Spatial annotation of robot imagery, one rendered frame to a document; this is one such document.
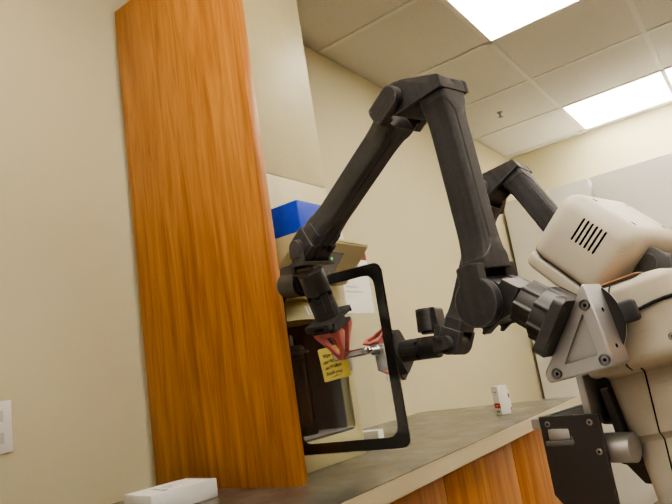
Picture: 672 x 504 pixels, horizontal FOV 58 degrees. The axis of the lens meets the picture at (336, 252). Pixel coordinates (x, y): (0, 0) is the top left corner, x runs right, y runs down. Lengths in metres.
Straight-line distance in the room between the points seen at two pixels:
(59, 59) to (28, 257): 0.59
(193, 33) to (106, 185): 0.49
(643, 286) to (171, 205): 1.17
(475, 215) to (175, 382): 0.96
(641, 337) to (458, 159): 0.37
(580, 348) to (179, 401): 1.06
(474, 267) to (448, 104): 0.27
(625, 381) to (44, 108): 1.51
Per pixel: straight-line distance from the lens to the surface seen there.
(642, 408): 1.04
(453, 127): 1.01
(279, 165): 1.68
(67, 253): 1.70
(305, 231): 1.25
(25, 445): 1.59
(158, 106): 1.79
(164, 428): 1.69
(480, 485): 1.72
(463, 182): 0.98
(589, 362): 0.87
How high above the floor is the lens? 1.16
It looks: 11 degrees up
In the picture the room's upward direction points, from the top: 9 degrees counter-clockwise
